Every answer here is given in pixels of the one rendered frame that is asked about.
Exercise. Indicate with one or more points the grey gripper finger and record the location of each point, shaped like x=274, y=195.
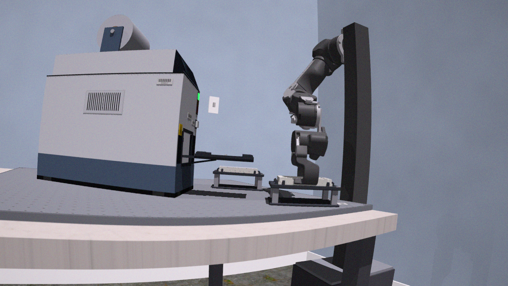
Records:
x=300, y=171
x=311, y=170

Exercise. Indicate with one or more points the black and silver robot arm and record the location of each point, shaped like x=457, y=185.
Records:
x=328, y=55

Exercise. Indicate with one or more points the white cylinder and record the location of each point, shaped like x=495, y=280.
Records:
x=132, y=38

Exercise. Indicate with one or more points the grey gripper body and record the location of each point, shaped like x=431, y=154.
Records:
x=316, y=142

